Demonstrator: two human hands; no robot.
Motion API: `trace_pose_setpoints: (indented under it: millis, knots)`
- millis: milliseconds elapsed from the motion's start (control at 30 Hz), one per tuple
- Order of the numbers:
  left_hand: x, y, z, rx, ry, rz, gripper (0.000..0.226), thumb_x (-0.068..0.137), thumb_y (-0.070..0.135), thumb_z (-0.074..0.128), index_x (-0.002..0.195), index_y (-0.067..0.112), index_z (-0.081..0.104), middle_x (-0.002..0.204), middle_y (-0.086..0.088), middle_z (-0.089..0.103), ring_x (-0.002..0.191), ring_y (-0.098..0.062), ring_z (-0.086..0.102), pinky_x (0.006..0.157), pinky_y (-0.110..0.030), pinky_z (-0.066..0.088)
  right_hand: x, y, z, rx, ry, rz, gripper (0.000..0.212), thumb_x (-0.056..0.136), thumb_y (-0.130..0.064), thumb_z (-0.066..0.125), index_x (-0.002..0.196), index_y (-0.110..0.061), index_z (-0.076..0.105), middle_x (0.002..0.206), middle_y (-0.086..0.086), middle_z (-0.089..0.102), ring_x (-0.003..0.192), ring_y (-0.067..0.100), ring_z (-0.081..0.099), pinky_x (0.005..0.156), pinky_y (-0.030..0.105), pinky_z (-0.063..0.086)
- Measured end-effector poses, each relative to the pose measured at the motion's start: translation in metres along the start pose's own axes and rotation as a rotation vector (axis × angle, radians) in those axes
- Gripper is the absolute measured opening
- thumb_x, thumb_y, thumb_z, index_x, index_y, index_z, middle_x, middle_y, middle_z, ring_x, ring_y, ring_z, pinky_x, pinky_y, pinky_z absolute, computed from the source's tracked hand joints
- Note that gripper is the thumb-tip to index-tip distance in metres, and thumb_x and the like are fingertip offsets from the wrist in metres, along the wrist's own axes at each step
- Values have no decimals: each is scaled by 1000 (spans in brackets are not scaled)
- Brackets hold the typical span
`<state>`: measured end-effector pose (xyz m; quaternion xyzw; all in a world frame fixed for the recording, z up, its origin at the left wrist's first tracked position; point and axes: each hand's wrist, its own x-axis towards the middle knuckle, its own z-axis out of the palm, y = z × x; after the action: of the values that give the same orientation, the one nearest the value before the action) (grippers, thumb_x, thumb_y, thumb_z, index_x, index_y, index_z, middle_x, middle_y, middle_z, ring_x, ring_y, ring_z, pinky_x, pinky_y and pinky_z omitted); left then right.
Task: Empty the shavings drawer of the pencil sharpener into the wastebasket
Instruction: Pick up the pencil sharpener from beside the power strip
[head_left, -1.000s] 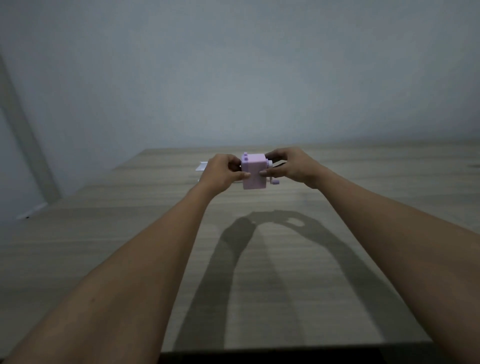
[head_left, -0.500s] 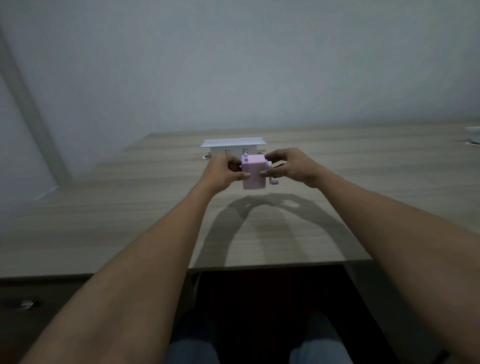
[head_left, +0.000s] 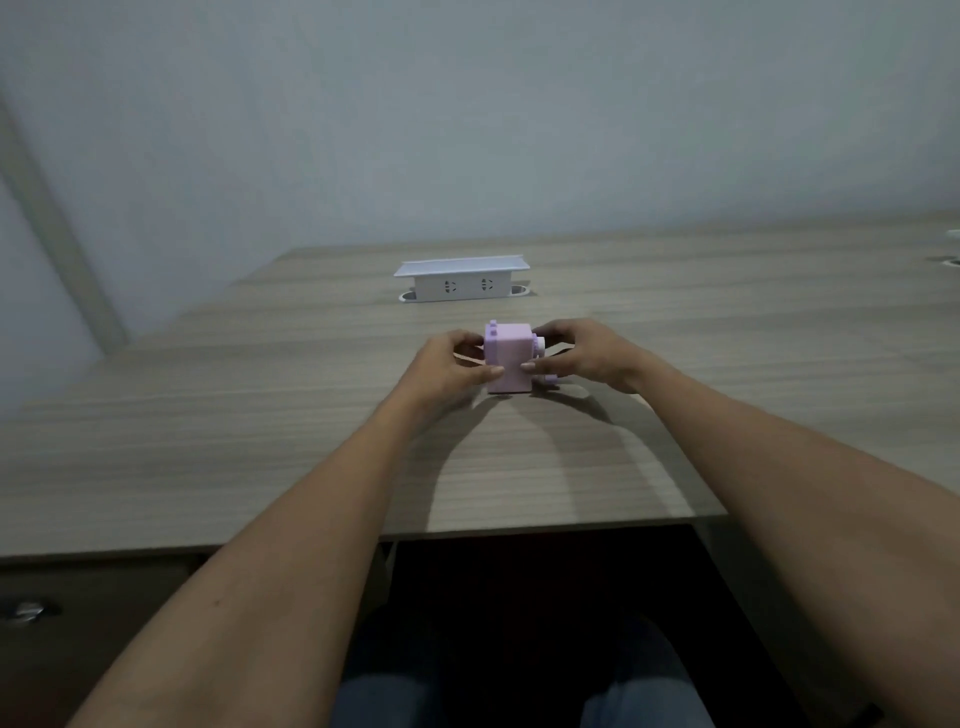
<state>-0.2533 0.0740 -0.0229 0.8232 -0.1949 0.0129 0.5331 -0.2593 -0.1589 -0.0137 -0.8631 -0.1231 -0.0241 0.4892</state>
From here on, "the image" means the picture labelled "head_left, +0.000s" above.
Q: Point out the person's right hand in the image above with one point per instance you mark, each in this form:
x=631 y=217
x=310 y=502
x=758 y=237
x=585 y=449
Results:
x=600 y=360

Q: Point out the person's left hand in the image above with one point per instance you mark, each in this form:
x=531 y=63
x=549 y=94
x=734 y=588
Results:
x=435 y=375

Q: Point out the person's right thumb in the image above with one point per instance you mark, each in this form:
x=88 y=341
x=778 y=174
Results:
x=544 y=364

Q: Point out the person's left thumb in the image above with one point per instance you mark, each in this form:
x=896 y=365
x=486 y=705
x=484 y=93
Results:
x=480 y=367

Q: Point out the purple pencil sharpener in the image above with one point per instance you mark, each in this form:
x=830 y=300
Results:
x=508 y=358

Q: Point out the person's right forearm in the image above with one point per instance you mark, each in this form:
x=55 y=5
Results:
x=795 y=495

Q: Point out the person's left forearm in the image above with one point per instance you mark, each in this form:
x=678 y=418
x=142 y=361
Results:
x=300 y=570

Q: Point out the white pop-up power socket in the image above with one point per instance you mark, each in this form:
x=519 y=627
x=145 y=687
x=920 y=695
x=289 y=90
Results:
x=951 y=259
x=459 y=281

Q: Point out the person's left leg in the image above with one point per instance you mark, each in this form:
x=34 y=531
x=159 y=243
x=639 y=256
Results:
x=390 y=690

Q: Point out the person's leg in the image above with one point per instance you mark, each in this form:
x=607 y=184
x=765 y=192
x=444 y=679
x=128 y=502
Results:
x=645 y=690
x=390 y=690

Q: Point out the person's right leg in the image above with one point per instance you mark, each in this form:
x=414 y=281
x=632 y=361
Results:
x=645 y=690

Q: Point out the brown drawer cabinet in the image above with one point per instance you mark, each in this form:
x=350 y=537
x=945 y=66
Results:
x=82 y=637

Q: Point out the silver drawer lock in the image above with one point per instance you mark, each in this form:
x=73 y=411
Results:
x=26 y=610

